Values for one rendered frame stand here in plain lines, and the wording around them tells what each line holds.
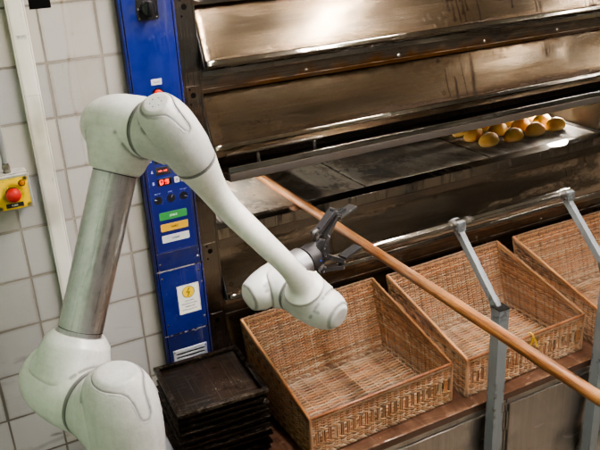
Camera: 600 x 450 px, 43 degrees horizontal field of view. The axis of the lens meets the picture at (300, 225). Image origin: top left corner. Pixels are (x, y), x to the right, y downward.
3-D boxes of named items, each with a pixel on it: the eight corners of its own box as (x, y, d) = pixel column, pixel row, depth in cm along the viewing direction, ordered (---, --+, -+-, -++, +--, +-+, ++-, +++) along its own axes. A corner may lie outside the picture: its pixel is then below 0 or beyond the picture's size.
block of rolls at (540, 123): (401, 119, 360) (401, 107, 358) (479, 103, 380) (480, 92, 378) (486, 149, 310) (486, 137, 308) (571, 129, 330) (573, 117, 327)
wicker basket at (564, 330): (383, 337, 294) (382, 273, 284) (494, 297, 318) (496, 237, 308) (465, 400, 255) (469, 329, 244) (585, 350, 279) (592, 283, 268)
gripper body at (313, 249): (292, 244, 208) (315, 229, 214) (296, 270, 213) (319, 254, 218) (312, 252, 203) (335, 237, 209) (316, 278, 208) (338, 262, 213)
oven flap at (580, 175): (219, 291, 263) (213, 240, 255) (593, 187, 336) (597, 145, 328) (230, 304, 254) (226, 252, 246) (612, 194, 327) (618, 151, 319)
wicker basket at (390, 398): (242, 385, 270) (236, 317, 259) (373, 337, 294) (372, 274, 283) (310, 463, 230) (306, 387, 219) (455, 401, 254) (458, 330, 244)
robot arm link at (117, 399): (127, 492, 155) (111, 403, 146) (71, 458, 165) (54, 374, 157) (183, 447, 167) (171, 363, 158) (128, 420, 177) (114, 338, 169)
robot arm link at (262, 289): (278, 279, 211) (312, 297, 203) (237, 308, 202) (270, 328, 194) (273, 248, 205) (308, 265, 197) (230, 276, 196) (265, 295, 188)
